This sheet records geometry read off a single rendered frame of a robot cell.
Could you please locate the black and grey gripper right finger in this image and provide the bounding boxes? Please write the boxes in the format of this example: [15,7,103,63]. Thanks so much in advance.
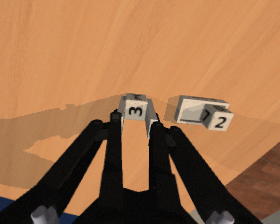
[145,98,263,224]

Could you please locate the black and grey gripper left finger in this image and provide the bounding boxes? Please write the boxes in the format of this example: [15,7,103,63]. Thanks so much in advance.
[0,96,126,224]

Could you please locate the white number cube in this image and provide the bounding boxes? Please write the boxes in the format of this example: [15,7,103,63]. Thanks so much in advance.
[124,93,148,121]
[199,104,234,131]

